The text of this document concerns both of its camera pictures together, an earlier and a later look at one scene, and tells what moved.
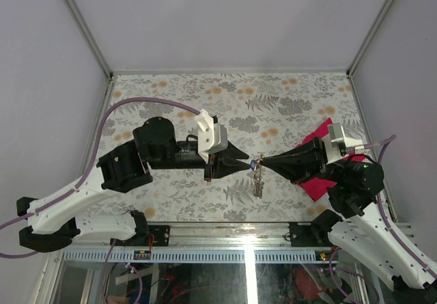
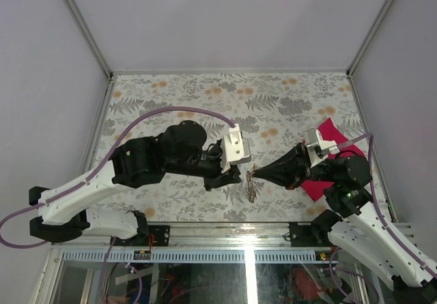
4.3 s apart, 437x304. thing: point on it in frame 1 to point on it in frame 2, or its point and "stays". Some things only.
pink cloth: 317,187 stays
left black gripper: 225,162 to 232,175
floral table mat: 257,114 stays
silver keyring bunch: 258,183 to 251,187
